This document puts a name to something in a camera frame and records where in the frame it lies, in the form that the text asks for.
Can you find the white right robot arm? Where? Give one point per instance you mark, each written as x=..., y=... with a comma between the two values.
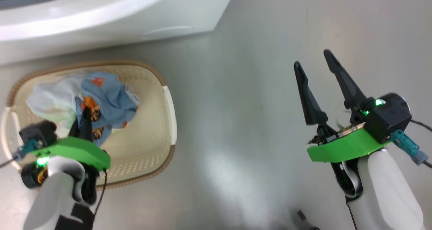
x=384, y=196

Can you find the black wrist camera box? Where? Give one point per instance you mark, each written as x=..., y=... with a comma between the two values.
x=38, y=132
x=388, y=117

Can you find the round white filter cover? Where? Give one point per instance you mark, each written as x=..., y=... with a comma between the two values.
x=168, y=30

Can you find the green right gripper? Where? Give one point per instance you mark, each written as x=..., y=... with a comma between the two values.
x=347, y=149

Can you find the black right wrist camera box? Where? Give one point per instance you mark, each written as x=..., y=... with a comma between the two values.
x=388, y=117

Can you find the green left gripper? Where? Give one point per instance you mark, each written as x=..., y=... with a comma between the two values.
x=77, y=152

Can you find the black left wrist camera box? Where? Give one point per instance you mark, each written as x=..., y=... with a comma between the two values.
x=38, y=132

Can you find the cream perforated laundry basket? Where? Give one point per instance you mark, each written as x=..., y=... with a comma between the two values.
x=148, y=128

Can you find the white front-load washing machine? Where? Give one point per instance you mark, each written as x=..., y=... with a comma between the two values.
x=101, y=24

